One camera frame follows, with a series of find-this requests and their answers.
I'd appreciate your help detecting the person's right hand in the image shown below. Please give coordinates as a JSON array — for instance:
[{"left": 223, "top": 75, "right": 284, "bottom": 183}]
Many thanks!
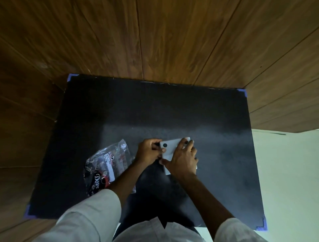
[{"left": 159, "top": 139, "right": 199, "bottom": 177}]

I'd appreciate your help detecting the person's left hand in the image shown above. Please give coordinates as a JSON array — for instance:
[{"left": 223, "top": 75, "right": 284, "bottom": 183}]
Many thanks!
[{"left": 134, "top": 138, "right": 166, "bottom": 167}]

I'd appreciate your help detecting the white smartphone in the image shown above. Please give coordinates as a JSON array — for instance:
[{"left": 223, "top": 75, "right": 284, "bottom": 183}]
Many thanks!
[{"left": 159, "top": 137, "right": 199, "bottom": 176}]

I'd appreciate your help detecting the person's left forearm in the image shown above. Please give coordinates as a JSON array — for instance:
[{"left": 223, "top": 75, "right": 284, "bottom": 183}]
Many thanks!
[{"left": 108, "top": 159, "right": 150, "bottom": 218}]

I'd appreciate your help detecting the person's right forearm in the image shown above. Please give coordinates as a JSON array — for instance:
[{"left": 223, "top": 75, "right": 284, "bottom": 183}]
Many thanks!
[{"left": 174, "top": 173, "right": 241, "bottom": 241}]

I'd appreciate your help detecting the black table mat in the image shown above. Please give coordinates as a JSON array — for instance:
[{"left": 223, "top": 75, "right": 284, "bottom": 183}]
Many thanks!
[{"left": 25, "top": 73, "right": 268, "bottom": 231}]

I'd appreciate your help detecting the clear bag of black sachets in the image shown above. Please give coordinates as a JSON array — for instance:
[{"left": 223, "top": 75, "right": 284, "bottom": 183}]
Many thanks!
[{"left": 83, "top": 139, "right": 137, "bottom": 197}]

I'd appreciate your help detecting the white shirt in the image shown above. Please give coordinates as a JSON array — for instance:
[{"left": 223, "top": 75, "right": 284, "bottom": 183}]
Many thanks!
[{"left": 32, "top": 189, "right": 269, "bottom": 242}]

